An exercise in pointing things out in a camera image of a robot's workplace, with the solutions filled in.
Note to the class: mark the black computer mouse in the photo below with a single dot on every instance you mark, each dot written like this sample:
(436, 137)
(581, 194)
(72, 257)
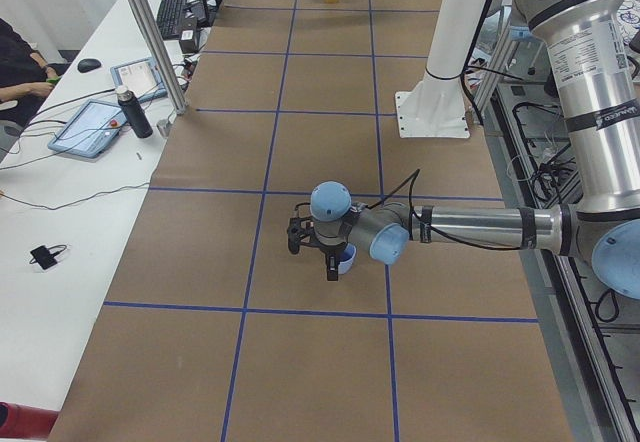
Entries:
(88, 64)

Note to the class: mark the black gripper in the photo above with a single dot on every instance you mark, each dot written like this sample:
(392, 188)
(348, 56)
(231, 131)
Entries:
(328, 251)

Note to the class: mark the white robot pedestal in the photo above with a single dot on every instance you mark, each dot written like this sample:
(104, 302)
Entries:
(435, 107)

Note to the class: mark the aluminium frame post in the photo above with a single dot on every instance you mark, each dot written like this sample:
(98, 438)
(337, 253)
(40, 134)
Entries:
(148, 28)

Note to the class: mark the near teach pendant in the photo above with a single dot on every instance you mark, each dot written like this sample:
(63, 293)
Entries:
(90, 131)

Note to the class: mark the black water bottle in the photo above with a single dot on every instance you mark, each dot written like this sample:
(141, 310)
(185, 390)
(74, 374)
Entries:
(133, 112)

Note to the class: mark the black box on desk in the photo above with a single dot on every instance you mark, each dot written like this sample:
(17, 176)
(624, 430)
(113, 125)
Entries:
(189, 36)

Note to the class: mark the far teach pendant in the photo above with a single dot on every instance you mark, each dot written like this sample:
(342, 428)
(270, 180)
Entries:
(142, 77)

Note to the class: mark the black keyboard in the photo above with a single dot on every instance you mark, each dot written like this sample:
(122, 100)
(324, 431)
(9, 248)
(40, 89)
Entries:
(169, 18)

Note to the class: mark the blue cup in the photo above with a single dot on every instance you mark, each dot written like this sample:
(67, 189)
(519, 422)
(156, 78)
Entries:
(346, 259)

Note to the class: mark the seated person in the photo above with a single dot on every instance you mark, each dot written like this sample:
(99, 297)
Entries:
(25, 76)

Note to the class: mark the teach pendant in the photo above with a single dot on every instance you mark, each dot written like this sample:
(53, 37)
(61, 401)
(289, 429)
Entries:
(90, 131)
(142, 77)

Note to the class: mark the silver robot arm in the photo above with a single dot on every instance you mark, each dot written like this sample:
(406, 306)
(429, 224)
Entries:
(601, 112)

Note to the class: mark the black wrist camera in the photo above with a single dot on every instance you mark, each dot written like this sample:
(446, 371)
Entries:
(299, 232)

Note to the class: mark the small black phone device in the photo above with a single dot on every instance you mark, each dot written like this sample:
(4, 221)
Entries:
(46, 257)

